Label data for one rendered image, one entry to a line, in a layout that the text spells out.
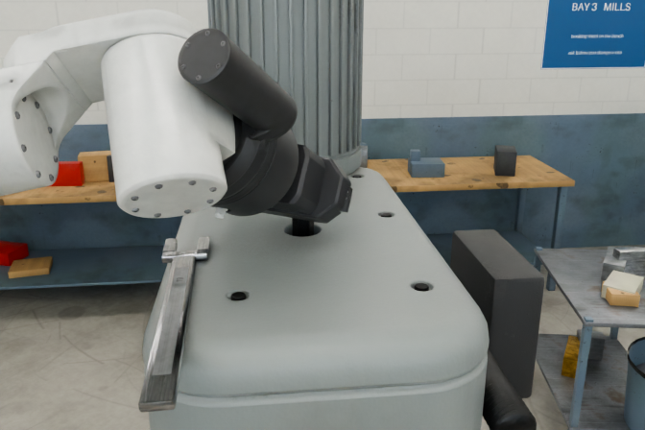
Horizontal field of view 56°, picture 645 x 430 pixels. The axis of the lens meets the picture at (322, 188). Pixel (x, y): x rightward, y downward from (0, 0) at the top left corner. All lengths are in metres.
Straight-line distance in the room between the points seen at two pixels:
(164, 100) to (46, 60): 0.08
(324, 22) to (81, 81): 0.37
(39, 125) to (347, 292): 0.25
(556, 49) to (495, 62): 0.50
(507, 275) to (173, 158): 0.66
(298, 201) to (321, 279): 0.07
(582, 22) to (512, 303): 4.59
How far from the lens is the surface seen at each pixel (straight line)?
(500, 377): 0.55
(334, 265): 0.53
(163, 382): 0.38
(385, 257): 0.54
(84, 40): 0.40
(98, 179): 4.58
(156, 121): 0.36
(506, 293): 0.93
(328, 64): 0.74
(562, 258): 3.40
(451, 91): 5.06
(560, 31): 5.35
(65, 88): 0.43
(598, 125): 5.63
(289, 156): 0.46
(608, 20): 5.53
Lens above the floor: 2.11
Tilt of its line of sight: 17 degrees down
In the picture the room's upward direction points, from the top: straight up
